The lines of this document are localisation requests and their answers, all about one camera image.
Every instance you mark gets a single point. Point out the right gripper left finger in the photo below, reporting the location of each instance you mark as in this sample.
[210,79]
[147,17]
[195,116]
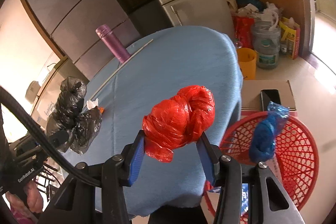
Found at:
[128,163]

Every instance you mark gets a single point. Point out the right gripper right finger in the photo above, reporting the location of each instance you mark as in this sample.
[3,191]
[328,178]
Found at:
[219,169]

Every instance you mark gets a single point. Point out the red plastic bag ball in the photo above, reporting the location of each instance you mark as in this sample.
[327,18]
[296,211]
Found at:
[178,121]

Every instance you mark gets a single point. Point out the blue plastic bag ball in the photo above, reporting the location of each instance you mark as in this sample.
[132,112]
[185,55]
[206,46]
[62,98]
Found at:
[263,141]

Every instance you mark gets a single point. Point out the black plastic bag ball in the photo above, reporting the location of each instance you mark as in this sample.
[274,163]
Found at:
[69,126]

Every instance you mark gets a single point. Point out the blue white carton box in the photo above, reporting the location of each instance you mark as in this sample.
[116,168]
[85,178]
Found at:
[211,196]

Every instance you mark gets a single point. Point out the person's left hand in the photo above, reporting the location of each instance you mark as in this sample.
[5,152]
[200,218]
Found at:
[34,200]

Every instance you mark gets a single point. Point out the cardboard box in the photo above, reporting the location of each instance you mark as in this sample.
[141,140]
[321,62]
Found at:
[257,94]

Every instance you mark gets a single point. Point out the black smartphone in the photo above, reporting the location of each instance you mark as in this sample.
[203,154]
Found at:
[267,96]

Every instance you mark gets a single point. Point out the long white stick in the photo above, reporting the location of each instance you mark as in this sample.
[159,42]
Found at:
[94,95]

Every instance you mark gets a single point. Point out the red plastic basket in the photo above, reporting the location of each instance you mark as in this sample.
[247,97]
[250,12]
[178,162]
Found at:
[277,188]

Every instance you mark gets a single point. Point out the blue tablecloth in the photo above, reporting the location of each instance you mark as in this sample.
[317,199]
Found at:
[178,57]

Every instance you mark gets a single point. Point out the yellow plastic bucket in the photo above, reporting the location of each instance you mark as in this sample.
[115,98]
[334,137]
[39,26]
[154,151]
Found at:
[247,62]

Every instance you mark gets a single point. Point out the purple thermos bottle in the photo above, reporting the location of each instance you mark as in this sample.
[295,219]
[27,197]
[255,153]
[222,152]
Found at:
[105,33]

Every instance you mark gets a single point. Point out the large water jug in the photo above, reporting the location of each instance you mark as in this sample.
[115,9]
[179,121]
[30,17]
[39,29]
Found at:
[266,43]

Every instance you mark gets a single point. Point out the red plastic bag on floor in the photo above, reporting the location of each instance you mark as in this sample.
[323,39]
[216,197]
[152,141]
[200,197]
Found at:
[243,34]

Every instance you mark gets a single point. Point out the yellow red paper bag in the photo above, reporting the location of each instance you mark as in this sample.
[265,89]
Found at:
[290,37]

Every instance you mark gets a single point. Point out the dark grey three-door fridge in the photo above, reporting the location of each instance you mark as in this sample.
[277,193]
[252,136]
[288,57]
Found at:
[72,25]

